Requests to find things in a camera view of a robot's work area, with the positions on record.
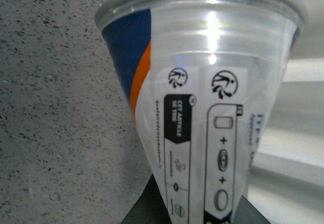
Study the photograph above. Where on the clear Wilson tennis ball can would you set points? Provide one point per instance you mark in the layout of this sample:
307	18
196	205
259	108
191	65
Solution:
201	78

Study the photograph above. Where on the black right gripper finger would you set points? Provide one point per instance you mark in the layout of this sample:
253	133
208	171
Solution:
150	208

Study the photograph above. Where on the white pleated curtain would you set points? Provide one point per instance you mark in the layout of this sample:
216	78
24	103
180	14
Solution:
286	182

